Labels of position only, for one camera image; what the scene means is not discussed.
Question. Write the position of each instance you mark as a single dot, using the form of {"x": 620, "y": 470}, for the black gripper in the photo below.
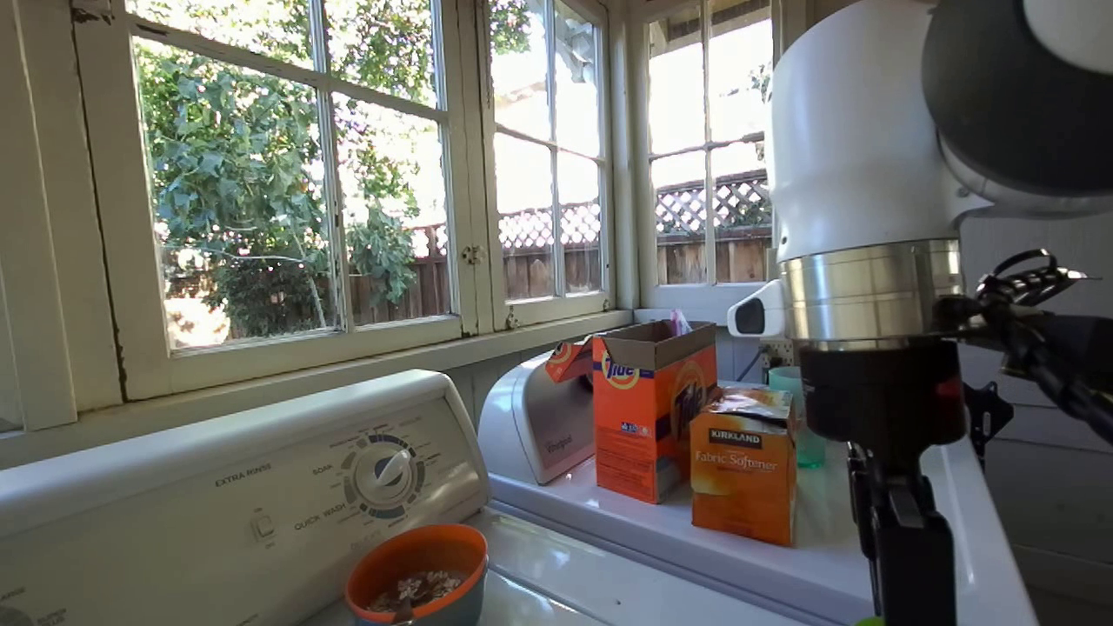
{"x": 881, "y": 394}

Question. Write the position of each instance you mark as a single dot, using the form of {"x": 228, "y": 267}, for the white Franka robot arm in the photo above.
{"x": 857, "y": 142}

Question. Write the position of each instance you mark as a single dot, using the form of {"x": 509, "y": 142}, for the Kirkland fabric softener box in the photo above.
{"x": 743, "y": 489}

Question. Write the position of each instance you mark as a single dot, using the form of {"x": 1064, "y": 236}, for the teal translucent cup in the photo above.
{"x": 782, "y": 382}

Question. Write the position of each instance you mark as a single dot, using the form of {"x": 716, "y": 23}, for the white dryer silver panel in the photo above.
{"x": 649, "y": 524}

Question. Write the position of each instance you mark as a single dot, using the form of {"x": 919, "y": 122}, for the orange Tide detergent box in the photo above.
{"x": 649, "y": 430}

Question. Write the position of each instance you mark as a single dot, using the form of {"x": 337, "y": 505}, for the wooden lattice fence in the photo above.
{"x": 681, "y": 209}

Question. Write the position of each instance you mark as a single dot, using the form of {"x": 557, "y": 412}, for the white framed window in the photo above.
{"x": 229, "y": 175}
{"x": 521, "y": 175}
{"x": 708, "y": 175}

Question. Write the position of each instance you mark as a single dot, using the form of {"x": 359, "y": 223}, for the orange bowl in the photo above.
{"x": 403, "y": 559}

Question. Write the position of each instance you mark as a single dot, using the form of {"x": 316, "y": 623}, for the round washer dial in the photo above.
{"x": 382, "y": 474}

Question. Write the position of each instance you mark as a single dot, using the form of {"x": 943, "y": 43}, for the white washing machine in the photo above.
{"x": 176, "y": 510}

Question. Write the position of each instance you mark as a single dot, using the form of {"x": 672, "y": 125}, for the green garden trees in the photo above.
{"x": 244, "y": 142}

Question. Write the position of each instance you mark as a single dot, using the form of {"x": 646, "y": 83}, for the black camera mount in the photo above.
{"x": 989, "y": 419}

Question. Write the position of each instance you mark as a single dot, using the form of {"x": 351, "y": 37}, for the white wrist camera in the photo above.
{"x": 756, "y": 311}

